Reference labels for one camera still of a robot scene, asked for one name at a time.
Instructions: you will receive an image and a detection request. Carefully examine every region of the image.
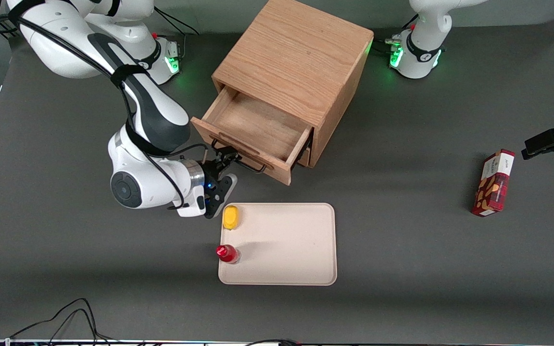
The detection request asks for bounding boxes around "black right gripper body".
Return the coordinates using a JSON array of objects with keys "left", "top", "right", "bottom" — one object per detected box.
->
[{"left": 203, "top": 164, "right": 238, "bottom": 220}]

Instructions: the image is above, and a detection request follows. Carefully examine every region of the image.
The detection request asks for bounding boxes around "wooden drawer with black handle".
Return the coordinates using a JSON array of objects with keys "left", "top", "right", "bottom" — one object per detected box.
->
[
  {"left": 295, "top": 144, "right": 313, "bottom": 168},
  {"left": 190, "top": 85, "right": 315, "bottom": 186}
]

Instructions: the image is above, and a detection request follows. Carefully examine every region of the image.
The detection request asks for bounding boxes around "oak wooden drawer cabinet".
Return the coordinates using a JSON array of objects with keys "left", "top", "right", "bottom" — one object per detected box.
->
[{"left": 212, "top": 0, "right": 374, "bottom": 169}]

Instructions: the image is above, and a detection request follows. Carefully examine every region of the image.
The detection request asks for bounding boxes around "yellow plastic lemon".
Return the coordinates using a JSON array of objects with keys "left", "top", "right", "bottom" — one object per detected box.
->
[{"left": 222, "top": 205, "right": 240, "bottom": 231}]

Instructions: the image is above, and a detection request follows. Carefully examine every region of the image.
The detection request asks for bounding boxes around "red snack box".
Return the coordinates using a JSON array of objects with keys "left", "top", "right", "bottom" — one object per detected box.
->
[{"left": 471, "top": 149, "right": 516, "bottom": 217}]

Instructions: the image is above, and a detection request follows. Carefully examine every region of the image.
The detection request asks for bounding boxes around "red bottle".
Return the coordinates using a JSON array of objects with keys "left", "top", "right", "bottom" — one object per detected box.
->
[{"left": 216, "top": 244, "right": 241, "bottom": 265}]

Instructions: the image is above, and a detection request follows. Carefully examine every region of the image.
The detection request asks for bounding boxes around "beige rectangular tray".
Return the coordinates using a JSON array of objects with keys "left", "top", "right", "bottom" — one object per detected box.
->
[{"left": 218, "top": 203, "right": 338, "bottom": 286}]

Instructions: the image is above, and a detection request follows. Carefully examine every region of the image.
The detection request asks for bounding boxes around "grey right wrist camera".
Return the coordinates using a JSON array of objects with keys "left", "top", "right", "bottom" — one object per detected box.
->
[{"left": 177, "top": 191, "right": 207, "bottom": 218}]

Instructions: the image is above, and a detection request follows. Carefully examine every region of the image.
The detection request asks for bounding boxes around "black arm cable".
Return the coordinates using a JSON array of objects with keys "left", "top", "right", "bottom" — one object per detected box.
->
[{"left": 0, "top": 13, "right": 210, "bottom": 211}]

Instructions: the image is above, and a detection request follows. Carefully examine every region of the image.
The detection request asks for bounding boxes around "black base cable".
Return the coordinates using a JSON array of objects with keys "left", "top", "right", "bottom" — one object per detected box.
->
[
  {"left": 372, "top": 13, "right": 419, "bottom": 54},
  {"left": 154, "top": 9, "right": 200, "bottom": 60}
]

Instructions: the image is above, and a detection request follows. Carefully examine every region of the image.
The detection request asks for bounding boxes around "black floor cable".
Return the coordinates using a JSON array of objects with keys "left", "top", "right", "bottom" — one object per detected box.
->
[{"left": 10, "top": 298, "right": 119, "bottom": 345}]

